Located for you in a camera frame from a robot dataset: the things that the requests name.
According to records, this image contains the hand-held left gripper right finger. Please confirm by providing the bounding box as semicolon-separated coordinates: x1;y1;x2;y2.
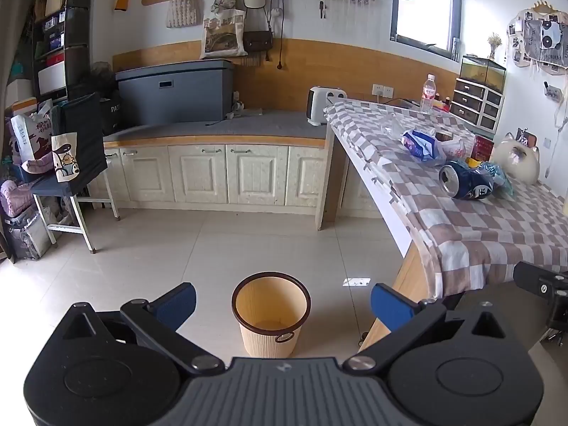
344;283;511;376

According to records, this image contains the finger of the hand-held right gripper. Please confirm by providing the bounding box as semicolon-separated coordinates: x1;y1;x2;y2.
513;261;568;307

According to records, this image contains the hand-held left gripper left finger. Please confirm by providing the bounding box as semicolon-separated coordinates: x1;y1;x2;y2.
57;282;225;376

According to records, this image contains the beige wastebasket with brown rim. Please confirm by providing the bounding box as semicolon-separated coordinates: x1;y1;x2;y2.
231;272;312;358

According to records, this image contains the green packet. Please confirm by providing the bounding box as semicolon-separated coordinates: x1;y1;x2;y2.
478;162;514;197

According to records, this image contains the crushed blue drink can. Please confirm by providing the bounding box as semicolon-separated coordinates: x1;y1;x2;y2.
439;160;495;200

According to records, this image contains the red box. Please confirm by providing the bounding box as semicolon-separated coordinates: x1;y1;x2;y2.
471;135;495;163

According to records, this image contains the white plastic bag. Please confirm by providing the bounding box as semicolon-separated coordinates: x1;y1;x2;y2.
437;135;466;161

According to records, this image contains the blue purple snack wrapper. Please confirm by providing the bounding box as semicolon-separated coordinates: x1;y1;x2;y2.
402;128;446;161

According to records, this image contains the brown shoulder bag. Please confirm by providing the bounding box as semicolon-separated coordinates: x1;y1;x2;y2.
242;9;274;54

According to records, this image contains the wooden table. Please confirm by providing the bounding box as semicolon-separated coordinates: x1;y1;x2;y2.
326;122;444;353

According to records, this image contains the brown white checkered tablecloth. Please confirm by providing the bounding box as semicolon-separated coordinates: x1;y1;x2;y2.
323;100;568;300

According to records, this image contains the white cat-shaped cushion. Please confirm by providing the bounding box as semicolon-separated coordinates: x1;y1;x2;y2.
492;132;541;186

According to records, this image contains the white base cabinet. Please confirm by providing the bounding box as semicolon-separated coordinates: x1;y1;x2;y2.
103;111;334;231

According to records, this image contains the white drawer unit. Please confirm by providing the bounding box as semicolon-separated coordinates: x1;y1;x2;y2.
450;77;504;133

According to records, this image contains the cartoon duck canvas bag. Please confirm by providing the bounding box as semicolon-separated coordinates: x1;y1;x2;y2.
51;132;81;184

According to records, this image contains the grey folding table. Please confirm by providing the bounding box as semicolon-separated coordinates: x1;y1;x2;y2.
31;92;121;255

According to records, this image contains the pink folded blanket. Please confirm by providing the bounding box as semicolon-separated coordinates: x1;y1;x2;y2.
0;180;34;218

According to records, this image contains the black bag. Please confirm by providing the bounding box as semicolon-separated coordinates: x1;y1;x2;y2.
98;93;123;136

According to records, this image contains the glass fish tank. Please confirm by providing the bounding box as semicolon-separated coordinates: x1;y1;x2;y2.
460;55;507;94

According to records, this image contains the clear water bottle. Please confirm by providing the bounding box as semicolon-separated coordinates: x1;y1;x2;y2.
420;74;437;115

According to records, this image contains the grey storage box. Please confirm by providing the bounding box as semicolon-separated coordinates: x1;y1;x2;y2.
115;59;236;127

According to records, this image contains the white paper bag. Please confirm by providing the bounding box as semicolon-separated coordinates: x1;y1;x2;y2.
10;111;54;163

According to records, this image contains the printed canvas tote bag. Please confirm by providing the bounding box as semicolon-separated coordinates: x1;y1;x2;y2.
200;9;247;60

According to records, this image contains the black shelving rack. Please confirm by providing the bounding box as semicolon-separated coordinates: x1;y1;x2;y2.
31;0;96;103

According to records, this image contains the window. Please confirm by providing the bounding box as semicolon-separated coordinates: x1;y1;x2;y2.
390;0;462;58

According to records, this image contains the beige knitted bag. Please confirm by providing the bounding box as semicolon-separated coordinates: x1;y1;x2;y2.
166;0;197;28

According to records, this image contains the wall photo collage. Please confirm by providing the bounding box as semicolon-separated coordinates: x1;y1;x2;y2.
507;2;568;75

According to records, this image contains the hanging black cable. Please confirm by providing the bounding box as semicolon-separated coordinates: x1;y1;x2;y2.
271;0;285;71

